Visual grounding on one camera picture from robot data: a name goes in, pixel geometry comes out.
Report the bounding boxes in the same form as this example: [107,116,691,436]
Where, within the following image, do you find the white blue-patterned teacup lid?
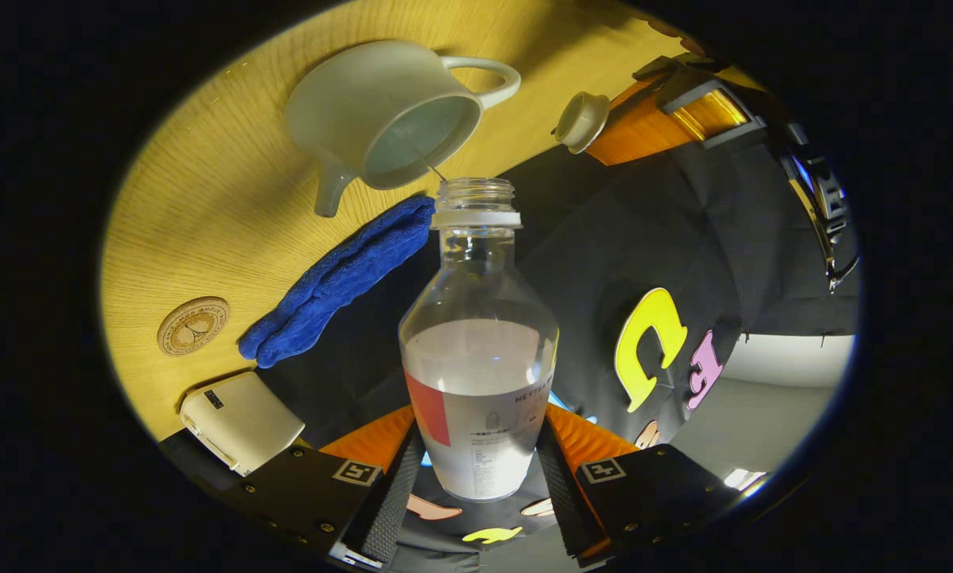
[556,92,611,154]

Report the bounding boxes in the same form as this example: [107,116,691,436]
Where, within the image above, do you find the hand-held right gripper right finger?
[536,402,764,558]

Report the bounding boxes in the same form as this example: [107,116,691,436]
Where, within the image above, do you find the round wooden coaster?
[157,297,230,357]

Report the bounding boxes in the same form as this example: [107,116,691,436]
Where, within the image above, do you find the white toaster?
[178,371,306,477]

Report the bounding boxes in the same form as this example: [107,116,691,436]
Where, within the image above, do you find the blue folded towel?
[238,195,438,369]

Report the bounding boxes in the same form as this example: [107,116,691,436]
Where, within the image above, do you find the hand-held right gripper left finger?
[230,404,426,570]

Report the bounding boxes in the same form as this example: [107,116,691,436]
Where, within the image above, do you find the white ceramic teacup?
[286,40,522,218]

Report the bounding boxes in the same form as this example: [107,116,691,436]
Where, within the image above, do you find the clear plastic water bottle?
[399,177,561,502]

